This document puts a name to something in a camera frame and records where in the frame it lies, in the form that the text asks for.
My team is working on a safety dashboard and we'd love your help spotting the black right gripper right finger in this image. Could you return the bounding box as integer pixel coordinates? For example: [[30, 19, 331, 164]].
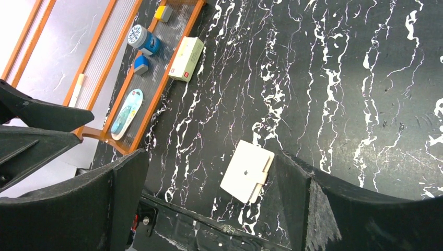
[[275, 151, 442, 250]]

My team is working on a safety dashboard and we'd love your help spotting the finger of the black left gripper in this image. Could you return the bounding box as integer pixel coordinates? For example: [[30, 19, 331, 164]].
[[1, 125, 80, 192], [1, 79, 95, 132]]

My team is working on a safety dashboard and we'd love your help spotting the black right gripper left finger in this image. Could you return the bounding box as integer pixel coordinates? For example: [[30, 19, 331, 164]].
[[1, 149, 148, 250]]

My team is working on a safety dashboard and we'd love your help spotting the beige leather card holder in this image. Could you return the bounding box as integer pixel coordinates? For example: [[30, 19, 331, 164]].
[[220, 140, 275, 203]]

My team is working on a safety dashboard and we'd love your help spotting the white marker pen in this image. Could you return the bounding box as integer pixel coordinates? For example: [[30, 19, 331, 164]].
[[68, 73, 85, 107]]

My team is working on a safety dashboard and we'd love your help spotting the teal item in blister pack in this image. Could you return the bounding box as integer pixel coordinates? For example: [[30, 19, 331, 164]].
[[111, 89, 143, 141]]

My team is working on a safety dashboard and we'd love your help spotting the orange wooden shelf rack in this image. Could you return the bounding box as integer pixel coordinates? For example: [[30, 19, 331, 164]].
[[1, 1, 205, 154]]

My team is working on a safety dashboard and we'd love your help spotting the blue grey eraser block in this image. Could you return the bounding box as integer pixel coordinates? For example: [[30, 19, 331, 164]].
[[133, 55, 149, 75]]

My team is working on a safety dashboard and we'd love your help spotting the blue round tape dispenser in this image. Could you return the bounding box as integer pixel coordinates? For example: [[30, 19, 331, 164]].
[[127, 25, 160, 56]]

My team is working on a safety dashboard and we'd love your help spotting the yellow item on shelf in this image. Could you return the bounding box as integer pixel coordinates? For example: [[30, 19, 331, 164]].
[[154, 5, 173, 22]]

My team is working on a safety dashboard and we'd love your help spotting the cream box with red label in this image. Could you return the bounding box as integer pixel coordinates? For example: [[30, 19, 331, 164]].
[[168, 37, 204, 83]]

